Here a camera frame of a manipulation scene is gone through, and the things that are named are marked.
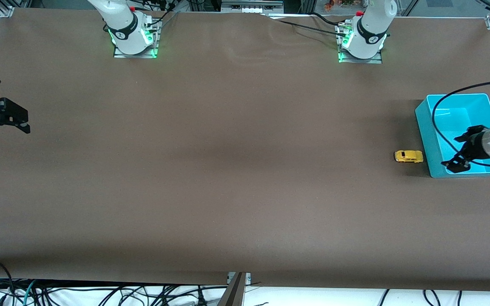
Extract yellow beetle toy car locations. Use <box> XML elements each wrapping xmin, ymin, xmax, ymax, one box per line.
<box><xmin>394</xmin><ymin>150</ymin><xmax>424</xmax><ymax>164</ymax></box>

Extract teal plastic bin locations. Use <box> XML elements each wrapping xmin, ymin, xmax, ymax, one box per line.
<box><xmin>414</xmin><ymin>93</ymin><xmax>490</xmax><ymax>178</ymax></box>

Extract orange background object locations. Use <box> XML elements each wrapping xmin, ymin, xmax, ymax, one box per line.
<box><xmin>324</xmin><ymin>0</ymin><xmax>356</xmax><ymax>11</ymax></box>

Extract brown table cover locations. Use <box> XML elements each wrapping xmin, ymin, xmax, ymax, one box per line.
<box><xmin>0</xmin><ymin>8</ymin><xmax>490</xmax><ymax>292</ymax></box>

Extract grey power strip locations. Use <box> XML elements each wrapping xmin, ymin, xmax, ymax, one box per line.
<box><xmin>221</xmin><ymin>0</ymin><xmax>285</xmax><ymax>14</ymax></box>

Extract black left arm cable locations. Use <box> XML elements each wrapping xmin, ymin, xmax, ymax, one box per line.
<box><xmin>431</xmin><ymin>79</ymin><xmax>490</xmax><ymax>168</ymax></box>

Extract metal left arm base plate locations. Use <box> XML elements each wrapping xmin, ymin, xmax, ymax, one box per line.
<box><xmin>338</xmin><ymin>23</ymin><xmax>383</xmax><ymax>64</ymax></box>

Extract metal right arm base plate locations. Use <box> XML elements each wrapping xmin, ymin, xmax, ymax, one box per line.
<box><xmin>113</xmin><ymin>19</ymin><xmax>159</xmax><ymax>59</ymax></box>

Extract teal floor cable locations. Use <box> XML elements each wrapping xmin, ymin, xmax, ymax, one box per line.
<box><xmin>23</xmin><ymin>280</ymin><xmax>38</xmax><ymax>306</ymax></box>

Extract black base connector cables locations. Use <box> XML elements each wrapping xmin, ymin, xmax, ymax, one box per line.
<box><xmin>137</xmin><ymin>0</ymin><xmax>179</xmax><ymax>30</ymax></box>

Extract short black tabletop cable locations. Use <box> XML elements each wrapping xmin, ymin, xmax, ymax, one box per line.
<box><xmin>312</xmin><ymin>12</ymin><xmax>345</xmax><ymax>27</ymax></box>

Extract long black tabletop cable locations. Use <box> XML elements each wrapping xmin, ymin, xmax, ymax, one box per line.
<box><xmin>262</xmin><ymin>13</ymin><xmax>348</xmax><ymax>38</ymax></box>

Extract aluminium frame beam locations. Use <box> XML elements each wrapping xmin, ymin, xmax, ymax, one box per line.
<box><xmin>217</xmin><ymin>272</ymin><xmax>252</xmax><ymax>306</ymax></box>

